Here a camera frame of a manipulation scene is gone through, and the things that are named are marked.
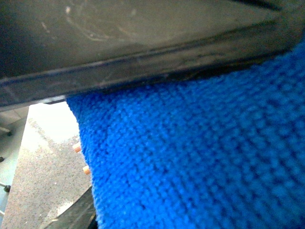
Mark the blue microfiber cloth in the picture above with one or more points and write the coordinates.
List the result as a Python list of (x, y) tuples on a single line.
[(223, 153)]

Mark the wooden rack rod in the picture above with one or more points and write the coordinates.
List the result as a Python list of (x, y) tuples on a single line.
[(86, 170), (77, 147)]

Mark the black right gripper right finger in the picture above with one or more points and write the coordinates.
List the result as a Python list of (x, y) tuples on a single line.
[(80, 215)]

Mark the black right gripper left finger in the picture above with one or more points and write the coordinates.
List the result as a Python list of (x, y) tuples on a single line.
[(52, 49)]

